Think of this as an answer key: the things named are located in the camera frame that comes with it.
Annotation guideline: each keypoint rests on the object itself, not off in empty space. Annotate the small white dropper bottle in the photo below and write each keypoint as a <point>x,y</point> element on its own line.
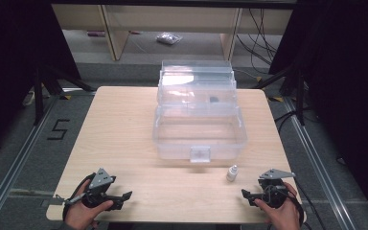
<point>231,174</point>

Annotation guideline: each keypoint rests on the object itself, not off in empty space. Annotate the light wooden shelf unit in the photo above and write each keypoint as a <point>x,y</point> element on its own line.
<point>119,41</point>

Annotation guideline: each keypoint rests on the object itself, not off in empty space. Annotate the black metal stand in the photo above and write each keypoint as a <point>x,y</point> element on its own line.
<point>38,96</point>
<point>300,102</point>

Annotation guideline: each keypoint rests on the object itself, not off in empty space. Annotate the aluminium floor rail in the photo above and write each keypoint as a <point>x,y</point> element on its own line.
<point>313,163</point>
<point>16,163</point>

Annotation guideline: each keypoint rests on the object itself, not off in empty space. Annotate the white power strip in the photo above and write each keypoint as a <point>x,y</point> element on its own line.
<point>28,97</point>

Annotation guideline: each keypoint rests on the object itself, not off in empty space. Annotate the black curtain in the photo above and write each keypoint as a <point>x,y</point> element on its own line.
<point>9,64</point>
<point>348,80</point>

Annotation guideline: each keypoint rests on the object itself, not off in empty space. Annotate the clear plastic bag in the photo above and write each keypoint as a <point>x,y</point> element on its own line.
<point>168,38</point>

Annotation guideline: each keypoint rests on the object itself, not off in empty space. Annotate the person's left hand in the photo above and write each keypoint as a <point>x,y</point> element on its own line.
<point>81,215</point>

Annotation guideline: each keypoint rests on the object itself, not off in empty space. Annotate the clear plastic storage box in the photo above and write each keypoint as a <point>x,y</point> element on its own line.
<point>201,129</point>

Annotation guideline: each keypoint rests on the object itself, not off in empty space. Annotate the person's right hand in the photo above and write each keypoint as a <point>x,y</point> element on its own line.
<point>282,215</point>

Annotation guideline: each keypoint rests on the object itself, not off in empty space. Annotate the pink flat item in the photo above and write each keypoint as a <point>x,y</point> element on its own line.
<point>96,33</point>

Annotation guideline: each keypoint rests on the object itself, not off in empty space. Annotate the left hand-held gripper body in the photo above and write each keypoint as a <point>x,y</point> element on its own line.
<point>99,185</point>

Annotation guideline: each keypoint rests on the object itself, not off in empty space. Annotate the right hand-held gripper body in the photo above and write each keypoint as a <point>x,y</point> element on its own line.
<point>273,191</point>

